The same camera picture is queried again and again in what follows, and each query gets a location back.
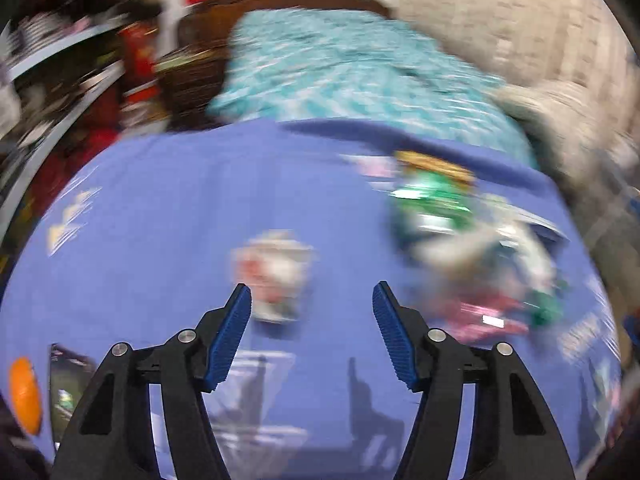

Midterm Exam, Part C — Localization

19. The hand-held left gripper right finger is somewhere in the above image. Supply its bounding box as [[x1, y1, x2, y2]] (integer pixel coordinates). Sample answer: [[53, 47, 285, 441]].
[[371, 281, 576, 480]]

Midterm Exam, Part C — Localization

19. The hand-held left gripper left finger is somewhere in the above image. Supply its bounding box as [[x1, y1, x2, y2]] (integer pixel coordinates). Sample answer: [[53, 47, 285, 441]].
[[50, 282, 253, 480]]

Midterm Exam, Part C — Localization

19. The white wrapper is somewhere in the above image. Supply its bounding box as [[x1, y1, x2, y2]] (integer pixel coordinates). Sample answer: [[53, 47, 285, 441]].
[[232, 230, 316, 323]]

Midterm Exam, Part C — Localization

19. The pink wrapper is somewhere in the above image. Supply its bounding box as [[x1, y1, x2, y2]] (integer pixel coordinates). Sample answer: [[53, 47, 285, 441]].
[[440, 295, 531, 336]]

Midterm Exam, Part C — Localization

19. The white plastic bag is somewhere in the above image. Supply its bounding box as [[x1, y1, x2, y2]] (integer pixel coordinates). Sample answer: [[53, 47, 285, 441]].
[[415, 220, 558, 301]]

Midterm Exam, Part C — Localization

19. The green snack packet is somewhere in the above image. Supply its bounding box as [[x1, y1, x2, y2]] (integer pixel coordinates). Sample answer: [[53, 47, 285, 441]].
[[390, 150, 478, 241]]

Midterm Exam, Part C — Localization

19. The small green wrapper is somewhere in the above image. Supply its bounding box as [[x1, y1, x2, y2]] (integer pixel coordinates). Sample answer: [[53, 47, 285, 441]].
[[522, 280, 571, 328]]

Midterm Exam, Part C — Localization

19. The blue printed bedsheet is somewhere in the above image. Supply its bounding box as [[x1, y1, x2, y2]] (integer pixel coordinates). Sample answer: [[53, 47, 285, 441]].
[[0, 120, 623, 480]]

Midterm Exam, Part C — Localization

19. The black smartphone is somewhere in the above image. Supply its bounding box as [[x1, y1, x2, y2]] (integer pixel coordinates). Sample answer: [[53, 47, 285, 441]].
[[50, 344, 98, 441]]

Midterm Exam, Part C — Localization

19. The orange disc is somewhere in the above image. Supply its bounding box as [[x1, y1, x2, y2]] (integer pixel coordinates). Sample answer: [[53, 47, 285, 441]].
[[9, 357, 43, 436]]

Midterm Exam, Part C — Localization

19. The carved wooden headboard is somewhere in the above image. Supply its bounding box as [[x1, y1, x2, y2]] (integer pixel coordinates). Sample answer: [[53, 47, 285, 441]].
[[155, 0, 396, 131]]

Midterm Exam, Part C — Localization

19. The teal patterned duvet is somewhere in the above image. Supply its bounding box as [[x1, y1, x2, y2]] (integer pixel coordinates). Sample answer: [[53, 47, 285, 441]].
[[207, 9, 538, 168]]

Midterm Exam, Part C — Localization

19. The beige checked quilt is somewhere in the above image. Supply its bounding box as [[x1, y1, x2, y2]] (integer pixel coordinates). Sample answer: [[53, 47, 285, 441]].
[[492, 80, 631, 196]]

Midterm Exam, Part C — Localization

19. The red gift box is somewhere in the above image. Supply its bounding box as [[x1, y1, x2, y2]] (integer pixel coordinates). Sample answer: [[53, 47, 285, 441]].
[[117, 22, 161, 121]]

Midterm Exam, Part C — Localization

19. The beige leaf-patterned curtain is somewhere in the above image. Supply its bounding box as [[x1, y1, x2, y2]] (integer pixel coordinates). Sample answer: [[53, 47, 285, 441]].
[[400, 0, 621, 91]]

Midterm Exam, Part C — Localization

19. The cluttered shelf unit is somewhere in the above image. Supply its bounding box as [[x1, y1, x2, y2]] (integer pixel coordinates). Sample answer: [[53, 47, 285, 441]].
[[0, 10, 126, 211]]

